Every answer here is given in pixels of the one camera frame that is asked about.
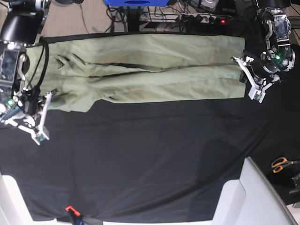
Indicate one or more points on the white power strip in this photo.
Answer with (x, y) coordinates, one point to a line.
(166, 17)

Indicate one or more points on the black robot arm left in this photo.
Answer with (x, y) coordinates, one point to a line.
(270, 27)

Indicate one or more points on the white block right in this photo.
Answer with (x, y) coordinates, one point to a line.
(251, 200)

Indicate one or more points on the green T-shirt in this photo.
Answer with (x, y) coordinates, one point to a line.
(142, 68)

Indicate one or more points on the white block left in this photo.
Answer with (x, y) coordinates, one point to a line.
(13, 210)

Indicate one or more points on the orange handled scissors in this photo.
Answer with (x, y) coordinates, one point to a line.
(281, 163)

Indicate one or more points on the red blue clamp bottom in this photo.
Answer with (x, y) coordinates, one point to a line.
(75, 217)

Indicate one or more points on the black table cloth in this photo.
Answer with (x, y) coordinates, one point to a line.
(160, 162)

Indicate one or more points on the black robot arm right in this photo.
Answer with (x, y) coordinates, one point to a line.
(21, 29)

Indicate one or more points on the black device at right edge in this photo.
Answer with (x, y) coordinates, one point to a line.
(296, 180)

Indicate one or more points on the white block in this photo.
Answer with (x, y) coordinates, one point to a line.
(13, 210)
(251, 200)

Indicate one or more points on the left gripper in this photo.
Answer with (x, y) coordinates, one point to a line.
(261, 76)

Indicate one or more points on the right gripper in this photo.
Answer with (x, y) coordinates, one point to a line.
(28, 113)

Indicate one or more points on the blue box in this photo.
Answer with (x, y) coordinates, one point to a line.
(133, 3)

